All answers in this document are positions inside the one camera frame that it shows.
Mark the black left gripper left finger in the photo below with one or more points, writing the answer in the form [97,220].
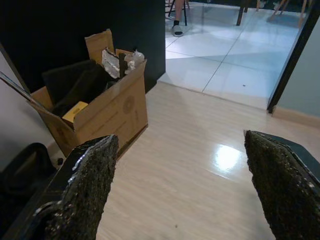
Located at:
[75,195]

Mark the grey slipper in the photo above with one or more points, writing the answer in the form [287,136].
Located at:
[178,30]

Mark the small yellow box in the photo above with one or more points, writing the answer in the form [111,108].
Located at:
[75,112]

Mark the crumpled clear plastic wrap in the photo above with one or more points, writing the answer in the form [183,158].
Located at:
[111,65]

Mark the black cloth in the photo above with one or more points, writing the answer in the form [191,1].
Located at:
[80,82]

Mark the light wooden chair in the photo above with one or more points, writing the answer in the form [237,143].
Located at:
[303,12]

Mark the dark wooden table leg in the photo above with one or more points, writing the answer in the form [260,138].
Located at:
[242,12]

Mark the black door frame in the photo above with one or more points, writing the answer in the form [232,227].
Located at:
[288,72]

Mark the person's bare leg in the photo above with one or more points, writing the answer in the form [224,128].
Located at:
[180,10]

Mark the brown cardboard box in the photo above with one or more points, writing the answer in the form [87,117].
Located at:
[112,112]

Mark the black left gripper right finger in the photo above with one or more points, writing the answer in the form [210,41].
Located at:
[285,192]

